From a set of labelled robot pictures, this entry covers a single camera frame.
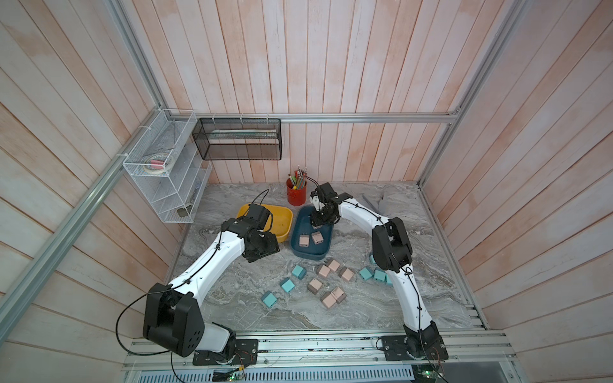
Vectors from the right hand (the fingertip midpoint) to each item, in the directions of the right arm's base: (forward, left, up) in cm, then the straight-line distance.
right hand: (314, 219), depth 105 cm
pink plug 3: (-26, -12, 0) cm, 28 cm away
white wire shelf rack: (-11, +47, +28) cm, 56 cm away
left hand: (-23, +16, +11) cm, 30 cm away
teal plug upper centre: (-26, +6, +1) cm, 26 cm away
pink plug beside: (-10, -2, +1) cm, 10 cm away
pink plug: (-25, -4, 0) cm, 25 cm away
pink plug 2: (-31, 0, 0) cm, 31 cm away
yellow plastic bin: (-1, +16, -1) cm, 16 cm away
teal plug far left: (-35, +16, 0) cm, 39 cm away
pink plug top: (-22, -8, 0) cm, 24 cm away
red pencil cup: (+10, +8, +11) cm, 16 cm away
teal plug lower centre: (-30, +10, 0) cm, 32 cm away
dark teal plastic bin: (-2, +5, -1) cm, 6 cm away
